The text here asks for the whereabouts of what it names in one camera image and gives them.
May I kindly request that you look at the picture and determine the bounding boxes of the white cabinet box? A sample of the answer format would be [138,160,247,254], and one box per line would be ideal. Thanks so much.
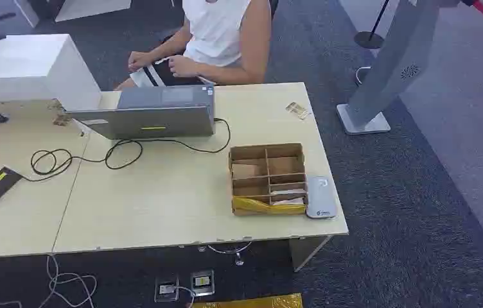
[0,33,102,112]

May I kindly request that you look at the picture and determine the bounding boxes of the grey laptop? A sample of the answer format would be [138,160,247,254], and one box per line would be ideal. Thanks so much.
[66,84,216,141]

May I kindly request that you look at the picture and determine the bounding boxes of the grey card reader device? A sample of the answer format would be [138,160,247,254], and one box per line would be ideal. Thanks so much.
[305,176,338,220]

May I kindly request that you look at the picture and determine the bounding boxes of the white floor cable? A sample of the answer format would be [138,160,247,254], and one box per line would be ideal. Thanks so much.
[0,254,98,308]

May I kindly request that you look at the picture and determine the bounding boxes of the floor socket box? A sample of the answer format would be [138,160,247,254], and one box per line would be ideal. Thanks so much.
[190,269,216,297]
[154,275,180,303]

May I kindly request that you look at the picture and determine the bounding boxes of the wooden compartment box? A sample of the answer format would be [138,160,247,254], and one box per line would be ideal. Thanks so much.
[228,142,309,217]

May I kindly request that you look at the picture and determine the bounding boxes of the small transparent card piece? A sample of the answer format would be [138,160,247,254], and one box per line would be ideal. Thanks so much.
[285,101,312,121]

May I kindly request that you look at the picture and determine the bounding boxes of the person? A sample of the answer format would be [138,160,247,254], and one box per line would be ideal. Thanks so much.
[114,0,273,91]

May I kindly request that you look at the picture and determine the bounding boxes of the black stanchion post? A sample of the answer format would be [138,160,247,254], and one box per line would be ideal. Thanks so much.
[353,0,391,49]

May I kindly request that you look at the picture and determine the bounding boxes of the white card in box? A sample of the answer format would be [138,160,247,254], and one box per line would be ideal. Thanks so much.
[272,197,305,207]

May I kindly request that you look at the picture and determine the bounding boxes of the desk leg panel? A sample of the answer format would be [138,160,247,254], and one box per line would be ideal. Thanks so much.
[289,235,333,273]

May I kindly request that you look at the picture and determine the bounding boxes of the grey kiosk stand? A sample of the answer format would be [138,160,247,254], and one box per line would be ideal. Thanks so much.
[337,0,462,136]

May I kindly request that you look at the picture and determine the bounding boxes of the black laptop power cable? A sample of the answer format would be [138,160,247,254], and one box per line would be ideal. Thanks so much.
[20,117,232,183]

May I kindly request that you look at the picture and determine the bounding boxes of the yellow taped floor object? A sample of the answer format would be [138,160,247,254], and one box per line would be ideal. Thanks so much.
[192,293,304,308]

